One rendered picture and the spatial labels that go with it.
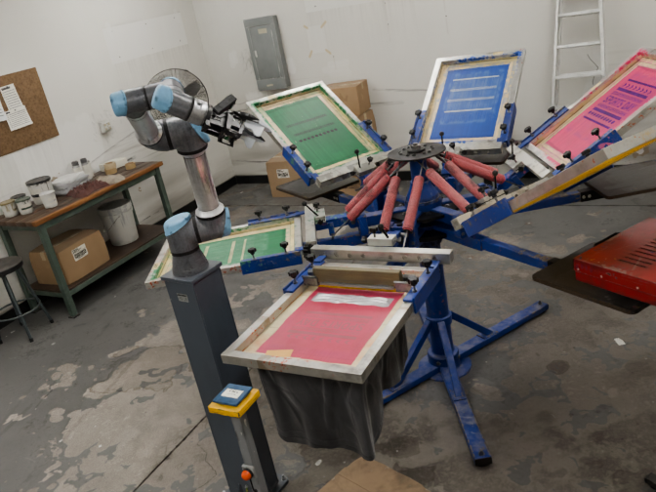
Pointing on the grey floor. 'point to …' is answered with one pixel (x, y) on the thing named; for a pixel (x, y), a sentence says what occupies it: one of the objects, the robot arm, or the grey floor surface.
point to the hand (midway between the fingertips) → (265, 133)
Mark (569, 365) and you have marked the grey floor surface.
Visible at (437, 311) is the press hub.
